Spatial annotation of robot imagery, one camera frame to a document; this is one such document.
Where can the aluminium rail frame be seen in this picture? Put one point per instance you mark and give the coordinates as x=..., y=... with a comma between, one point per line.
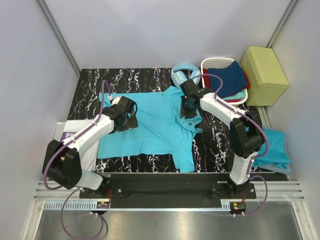
x=266, y=191

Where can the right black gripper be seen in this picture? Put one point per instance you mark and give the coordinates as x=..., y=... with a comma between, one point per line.
x=184, y=113

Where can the yellow-green storage box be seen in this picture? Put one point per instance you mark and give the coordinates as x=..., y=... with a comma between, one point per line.
x=267, y=79

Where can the red folded t-shirt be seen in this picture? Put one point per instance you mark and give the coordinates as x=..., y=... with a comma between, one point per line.
x=206, y=72

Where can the navy blue folded t-shirt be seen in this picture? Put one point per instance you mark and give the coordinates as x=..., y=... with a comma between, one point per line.
x=233, y=78

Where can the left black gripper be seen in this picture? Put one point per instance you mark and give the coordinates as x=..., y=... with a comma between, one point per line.
x=129, y=124

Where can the pile of teal t-shirts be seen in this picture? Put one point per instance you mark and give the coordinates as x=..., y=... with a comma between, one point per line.
x=276, y=159

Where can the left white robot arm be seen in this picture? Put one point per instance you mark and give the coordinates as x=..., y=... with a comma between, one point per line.
x=62, y=163

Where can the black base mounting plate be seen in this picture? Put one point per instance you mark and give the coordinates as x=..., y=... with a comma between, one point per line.
x=166, y=191

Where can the light blue headphones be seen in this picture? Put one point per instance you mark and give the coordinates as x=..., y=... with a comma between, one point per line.
x=178, y=76

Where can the teal folded t-shirt in basket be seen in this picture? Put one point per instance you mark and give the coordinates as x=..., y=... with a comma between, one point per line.
x=237, y=96

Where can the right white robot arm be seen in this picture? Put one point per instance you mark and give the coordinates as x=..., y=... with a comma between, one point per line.
x=246, y=135

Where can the white plastic laundry basket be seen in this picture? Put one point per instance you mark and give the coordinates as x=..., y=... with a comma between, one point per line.
x=221, y=63

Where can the white paper sheets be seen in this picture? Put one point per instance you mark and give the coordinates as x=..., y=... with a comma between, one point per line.
x=88, y=159

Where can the turquoise t-shirt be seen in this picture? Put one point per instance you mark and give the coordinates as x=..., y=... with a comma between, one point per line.
x=160, y=130

